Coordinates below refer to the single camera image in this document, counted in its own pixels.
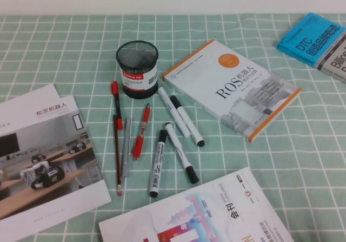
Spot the red black striped pencil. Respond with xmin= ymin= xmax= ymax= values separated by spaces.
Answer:
xmin=112 ymin=114 xmax=123 ymax=197

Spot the red gel pen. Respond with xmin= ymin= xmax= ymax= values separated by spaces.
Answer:
xmin=131 ymin=102 xmax=151 ymax=162

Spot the black mesh pen holder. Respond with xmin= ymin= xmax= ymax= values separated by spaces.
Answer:
xmin=116 ymin=41 xmax=159 ymax=101

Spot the white marker with white cap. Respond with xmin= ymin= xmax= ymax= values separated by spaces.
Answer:
xmin=157 ymin=87 xmax=191 ymax=139

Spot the white marker with black caps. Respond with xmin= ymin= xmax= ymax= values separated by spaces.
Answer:
xmin=164 ymin=122 xmax=201 ymax=185
xmin=170 ymin=95 xmax=206 ymax=148

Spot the white marker with printed label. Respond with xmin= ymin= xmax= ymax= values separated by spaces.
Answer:
xmin=149 ymin=129 xmax=168 ymax=198

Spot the black marker with red cap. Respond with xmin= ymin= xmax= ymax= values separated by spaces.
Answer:
xmin=111 ymin=81 xmax=124 ymax=131

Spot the white ROS robotics book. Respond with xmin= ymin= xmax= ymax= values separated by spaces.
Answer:
xmin=162 ymin=38 xmax=303 ymax=143

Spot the white show catalogue magazine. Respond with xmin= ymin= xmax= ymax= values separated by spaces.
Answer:
xmin=98 ymin=167 xmax=296 ymax=242

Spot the white brochure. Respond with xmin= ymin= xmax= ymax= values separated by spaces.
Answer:
xmin=0 ymin=83 xmax=62 ymax=105

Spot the green checked tablecloth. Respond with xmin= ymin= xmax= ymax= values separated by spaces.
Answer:
xmin=0 ymin=14 xmax=346 ymax=242

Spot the robot classroom photo brochure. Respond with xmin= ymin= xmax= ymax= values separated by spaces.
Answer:
xmin=0 ymin=94 xmax=112 ymax=228

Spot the blue DTC book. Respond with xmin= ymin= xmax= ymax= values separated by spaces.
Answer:
xmin=276 ymin=11 xmax=346 ymax=70

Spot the grey Billion book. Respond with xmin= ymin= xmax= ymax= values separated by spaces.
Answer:
xmin=316 ymin=31 xmax=346 ymax=84

